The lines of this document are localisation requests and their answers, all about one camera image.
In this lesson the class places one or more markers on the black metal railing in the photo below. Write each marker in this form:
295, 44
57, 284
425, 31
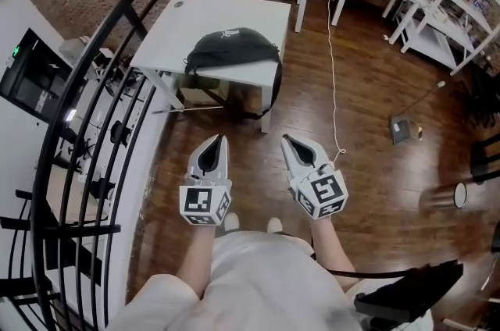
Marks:
78, 87

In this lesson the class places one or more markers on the white shelving rack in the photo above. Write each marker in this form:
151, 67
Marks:
449, 9

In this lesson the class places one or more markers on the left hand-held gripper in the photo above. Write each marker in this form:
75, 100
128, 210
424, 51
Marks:
201, 200

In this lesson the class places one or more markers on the person's white shoe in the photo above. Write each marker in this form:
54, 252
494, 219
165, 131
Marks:
274, 225
231, 222

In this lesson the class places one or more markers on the black Puma bag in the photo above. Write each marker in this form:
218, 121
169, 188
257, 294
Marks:
230, 48

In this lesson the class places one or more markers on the person's white left shoe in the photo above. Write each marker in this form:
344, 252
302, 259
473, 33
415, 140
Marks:
231, 222

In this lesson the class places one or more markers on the person's right forearm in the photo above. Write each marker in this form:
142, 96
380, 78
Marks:
332, 255

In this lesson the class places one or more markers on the copper cylinder bin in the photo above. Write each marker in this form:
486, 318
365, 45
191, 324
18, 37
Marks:
445, 196

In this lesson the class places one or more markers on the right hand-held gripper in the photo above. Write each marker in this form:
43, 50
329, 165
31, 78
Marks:
324, 191

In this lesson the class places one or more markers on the black chest-mounted device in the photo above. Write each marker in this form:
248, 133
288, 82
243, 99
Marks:
414, 290

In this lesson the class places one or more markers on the white square table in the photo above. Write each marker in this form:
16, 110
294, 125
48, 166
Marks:
234, 13

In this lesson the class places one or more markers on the thin metal rod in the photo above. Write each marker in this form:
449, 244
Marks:
187, 110

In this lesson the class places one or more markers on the person's left forearm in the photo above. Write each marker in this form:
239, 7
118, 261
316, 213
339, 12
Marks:
197, 263

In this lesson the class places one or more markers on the person's light shirt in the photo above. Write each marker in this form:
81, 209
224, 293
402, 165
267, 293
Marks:
265, 282

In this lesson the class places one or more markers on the black door with green sign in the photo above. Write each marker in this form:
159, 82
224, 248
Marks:
35, 75

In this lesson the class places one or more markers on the person's white right shoe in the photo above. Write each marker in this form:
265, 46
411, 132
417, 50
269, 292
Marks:
274, 225

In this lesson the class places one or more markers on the cardboard box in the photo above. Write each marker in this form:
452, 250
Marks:
203, 91

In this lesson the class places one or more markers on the black chair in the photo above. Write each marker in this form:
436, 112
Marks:
486, 157

